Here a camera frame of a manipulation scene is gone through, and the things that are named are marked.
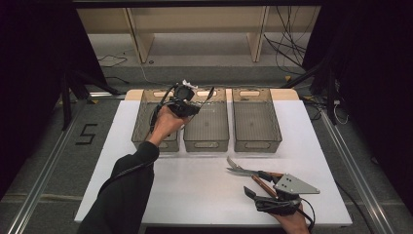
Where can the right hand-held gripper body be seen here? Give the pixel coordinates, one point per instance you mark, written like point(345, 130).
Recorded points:
point(292, 187)

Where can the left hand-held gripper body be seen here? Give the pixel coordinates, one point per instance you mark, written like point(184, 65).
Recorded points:
point(185, 102)

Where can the grey translucent plastic bin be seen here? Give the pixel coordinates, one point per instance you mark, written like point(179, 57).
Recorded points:
point(211, 126)
point(256, 122)
point(142, 117)

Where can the person's left hand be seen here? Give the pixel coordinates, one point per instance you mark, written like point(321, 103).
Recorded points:
point(165, 126)

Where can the person's right hand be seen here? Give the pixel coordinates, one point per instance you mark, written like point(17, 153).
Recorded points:
point(293, 222)

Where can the white table mat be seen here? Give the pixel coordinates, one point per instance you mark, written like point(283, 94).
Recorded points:
point(201, 195)

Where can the light wooden shelf unit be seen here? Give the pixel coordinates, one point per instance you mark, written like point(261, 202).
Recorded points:
point(195, 19)

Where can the black metal stand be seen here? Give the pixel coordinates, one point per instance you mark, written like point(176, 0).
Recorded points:
point(330, 94)
point(66, 104)

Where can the black curtain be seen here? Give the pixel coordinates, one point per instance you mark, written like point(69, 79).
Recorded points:
point(32, 81)
point(376, 81)

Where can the silver aluminium floor rail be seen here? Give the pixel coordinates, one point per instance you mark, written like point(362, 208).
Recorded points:
point(354, 169)
point(42, 182)

